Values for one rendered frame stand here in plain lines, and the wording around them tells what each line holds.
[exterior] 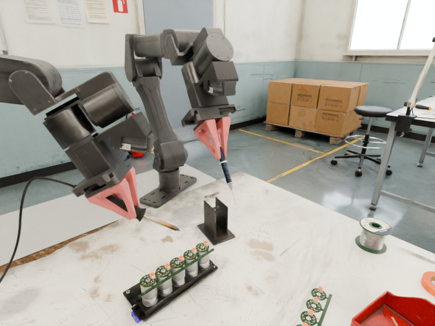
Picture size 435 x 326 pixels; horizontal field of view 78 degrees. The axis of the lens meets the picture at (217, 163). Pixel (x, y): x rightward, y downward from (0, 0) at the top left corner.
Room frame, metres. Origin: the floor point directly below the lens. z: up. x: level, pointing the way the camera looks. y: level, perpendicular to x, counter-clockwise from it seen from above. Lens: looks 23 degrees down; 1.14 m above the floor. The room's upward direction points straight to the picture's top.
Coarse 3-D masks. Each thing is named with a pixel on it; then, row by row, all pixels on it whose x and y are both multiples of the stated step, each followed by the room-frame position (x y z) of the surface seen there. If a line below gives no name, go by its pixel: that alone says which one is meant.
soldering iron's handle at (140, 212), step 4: (108, 196) 0.40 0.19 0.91; (112, 196) 0.41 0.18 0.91; (112, 200) 0.40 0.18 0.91; (116, 200) 0.40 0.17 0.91; (120, 200) 0.40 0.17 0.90; (116, 204) 0.40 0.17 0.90; (120, 204) 0.40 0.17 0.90; (124, 204) 0.40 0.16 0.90; (124, 208) 0.39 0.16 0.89; (136, 208) 0.40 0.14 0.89; (140, 208) 0.41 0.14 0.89; (144, 208) 0.41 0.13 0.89; (136, 212) 0.40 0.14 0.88; (140, 212) 0.40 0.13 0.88; (144, 212) 0.40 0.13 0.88; (140, 216) 0.39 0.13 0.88; (140, 220) 0.39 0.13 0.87
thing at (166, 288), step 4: (156, 276) 0.33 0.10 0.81; (160, 280) 0.32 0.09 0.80; (168, 280) 0.33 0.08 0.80; (164, 284) 0.32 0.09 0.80; (168, 284) 0.33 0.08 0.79; (160, 288) 0.32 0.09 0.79; (164, 288) 0.32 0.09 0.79; (168, 288) 0.33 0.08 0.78; (160, 292) 0.32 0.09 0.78; (164, 292) 0.32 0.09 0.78; (168, 292) 0.33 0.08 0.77
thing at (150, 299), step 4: (148, 280) 0.31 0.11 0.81; (144, 288) 0.30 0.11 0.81; (156, 288) 0.31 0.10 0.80; (148, 292) 0.30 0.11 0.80; (152, 292) 0.31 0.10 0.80; (156, 292) 0.31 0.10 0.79; (144, 296) 0.30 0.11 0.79; (148, 296) 0.30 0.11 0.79; (152, 296) 0.31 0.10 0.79; (156, 296) 0.31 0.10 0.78; (144, 300) 0.30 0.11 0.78; (148, 300) 0.30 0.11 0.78; (152, 300) 0.31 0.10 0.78; (156, 300) 0.31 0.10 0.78; (144, 304) 0.31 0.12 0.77; (148, 304) 0.30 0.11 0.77; (152, 304) 0.30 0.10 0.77
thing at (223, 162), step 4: (220, 144) 0.51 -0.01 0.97; (220, 148) 0.50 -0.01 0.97; (220, 152) 0.50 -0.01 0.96; (220, 160) 0.49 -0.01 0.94; (224, 160) 0.49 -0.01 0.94; (224, 164) 0.49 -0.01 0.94; (224, 168) 0.48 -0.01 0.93; (224, 172) 0.48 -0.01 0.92; (228, 172) 0.48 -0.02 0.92; (228, 176) 0.47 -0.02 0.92; (228, 180) 0.47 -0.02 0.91
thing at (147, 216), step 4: (144, 216) 0.40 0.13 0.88; (148, 216) 0.40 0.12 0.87; (144, 220) 0.40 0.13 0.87; (148, 220) 0.40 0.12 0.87; (152, 220) 0.40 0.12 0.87; (156, 220) 0.40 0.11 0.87; (160, 220) 0.40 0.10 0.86; (164, 224) 0.40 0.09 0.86; (168, 224) 0.40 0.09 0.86; (172, 228) 0.40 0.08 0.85; (176, 228) 0.40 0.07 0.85
